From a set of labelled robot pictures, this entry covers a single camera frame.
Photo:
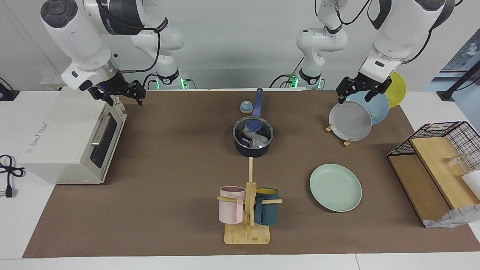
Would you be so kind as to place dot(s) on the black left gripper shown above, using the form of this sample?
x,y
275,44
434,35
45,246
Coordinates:
x,y
369,83

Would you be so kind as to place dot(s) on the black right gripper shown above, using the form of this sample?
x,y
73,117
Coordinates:
x,y
110,86

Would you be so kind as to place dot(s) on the glass lid blue knob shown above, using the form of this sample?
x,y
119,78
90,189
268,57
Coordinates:
x,y
254,124

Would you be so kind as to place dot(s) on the white vermicelli bundle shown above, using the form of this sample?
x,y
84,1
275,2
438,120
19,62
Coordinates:
x,y
257,139

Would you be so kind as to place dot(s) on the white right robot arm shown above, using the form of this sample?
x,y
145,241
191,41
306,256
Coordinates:
x,y
75,33

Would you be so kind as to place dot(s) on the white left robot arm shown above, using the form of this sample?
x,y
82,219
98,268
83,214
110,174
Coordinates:
x,y
397,33

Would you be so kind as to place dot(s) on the light blue plate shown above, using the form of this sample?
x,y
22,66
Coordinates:
x,y
379,108

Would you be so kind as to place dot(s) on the grey plate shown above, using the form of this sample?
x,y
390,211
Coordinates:
x,y
350,122

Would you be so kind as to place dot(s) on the yellow plate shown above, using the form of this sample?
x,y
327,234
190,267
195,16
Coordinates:
x,y
398,90

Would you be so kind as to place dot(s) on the wooden plate rack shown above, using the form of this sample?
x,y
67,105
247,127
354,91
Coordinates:
x,y
348,143

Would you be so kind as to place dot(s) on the light green plate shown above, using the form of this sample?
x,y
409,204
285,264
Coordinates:
x,y
335,187

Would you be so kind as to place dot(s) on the cream toaster oven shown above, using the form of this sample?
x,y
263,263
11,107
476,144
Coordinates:
x,y
56,142

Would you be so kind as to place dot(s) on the brown table mat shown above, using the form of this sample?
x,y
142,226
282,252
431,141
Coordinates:
x,y
168,187

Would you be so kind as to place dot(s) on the clear glass cup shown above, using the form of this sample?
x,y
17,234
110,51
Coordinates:
x,y
456,164

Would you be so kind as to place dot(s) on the white cup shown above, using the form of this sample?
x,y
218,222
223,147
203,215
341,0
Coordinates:
x,y
473,183

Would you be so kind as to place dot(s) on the dark teal mug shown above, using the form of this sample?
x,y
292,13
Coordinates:
x,y
267,212

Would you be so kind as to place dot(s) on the marbled white fabric piece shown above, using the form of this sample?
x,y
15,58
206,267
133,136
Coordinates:
x,y
450,219

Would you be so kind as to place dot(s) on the pink mug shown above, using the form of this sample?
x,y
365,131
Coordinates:
x,y
230,212

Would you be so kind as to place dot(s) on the wooden mug tree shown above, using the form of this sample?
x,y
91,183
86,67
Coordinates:
x,y
247,236

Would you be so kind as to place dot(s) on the black camera stand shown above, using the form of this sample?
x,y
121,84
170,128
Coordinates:
x,y
7,93
455,84

